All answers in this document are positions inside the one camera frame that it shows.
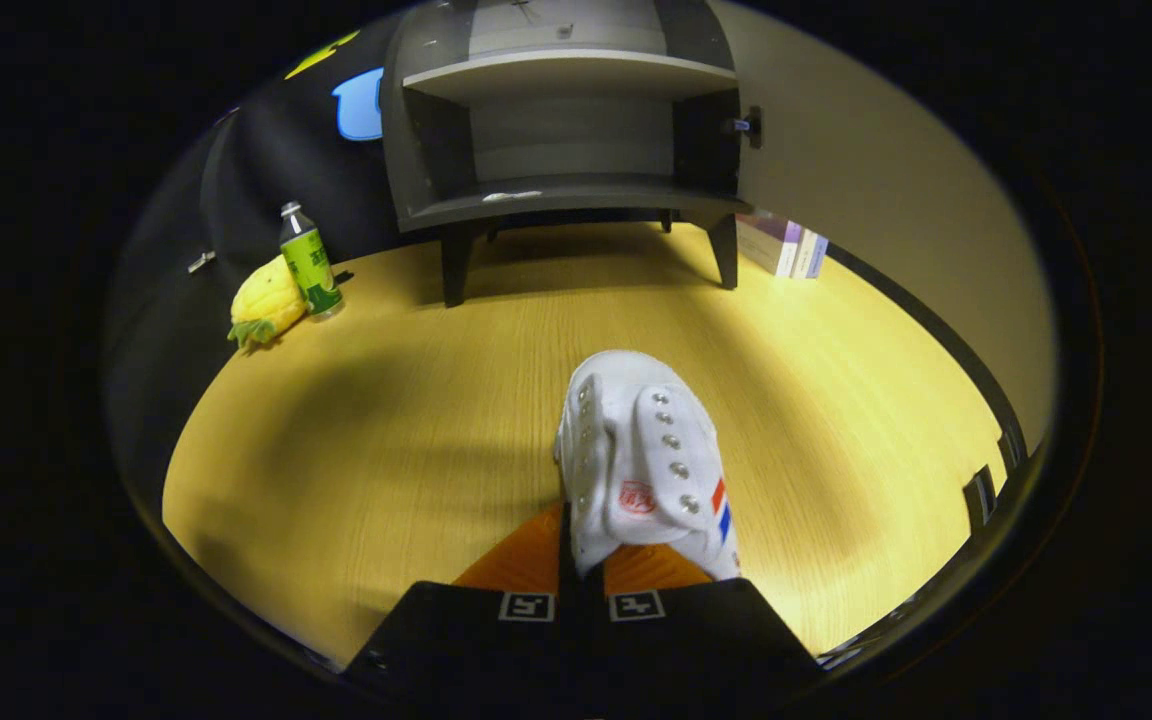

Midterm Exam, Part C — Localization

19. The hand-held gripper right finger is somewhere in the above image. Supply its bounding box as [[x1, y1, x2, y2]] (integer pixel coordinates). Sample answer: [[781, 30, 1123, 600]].
[[579, 542, 824, 703]]

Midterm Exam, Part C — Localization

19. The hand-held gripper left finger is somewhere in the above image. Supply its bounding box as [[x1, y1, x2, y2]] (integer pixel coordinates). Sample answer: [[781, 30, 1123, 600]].
[[344, 502, 580, 703]]

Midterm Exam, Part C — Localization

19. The white shoe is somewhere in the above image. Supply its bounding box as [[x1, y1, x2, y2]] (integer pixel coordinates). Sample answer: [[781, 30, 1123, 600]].
[[553, 349, 743, 582]]

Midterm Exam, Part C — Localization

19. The grey shoe cabinet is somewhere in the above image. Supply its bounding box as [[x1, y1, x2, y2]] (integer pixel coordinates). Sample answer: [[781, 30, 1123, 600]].
[[380, 0, 766, 309]]

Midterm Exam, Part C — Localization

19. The yellow pineapple plush toy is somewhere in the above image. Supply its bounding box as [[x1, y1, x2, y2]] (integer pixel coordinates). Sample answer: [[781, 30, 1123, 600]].
[[227, 253, 310, 352]]

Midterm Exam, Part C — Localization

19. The green drink bottle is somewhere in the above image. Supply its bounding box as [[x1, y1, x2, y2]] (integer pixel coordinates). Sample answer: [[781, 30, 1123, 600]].
[[278, 201, 346, 322]]

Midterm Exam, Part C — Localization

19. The black backdrop cloth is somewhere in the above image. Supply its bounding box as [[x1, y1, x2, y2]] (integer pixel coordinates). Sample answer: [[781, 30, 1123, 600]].
[[104, 12, 409, 491]]

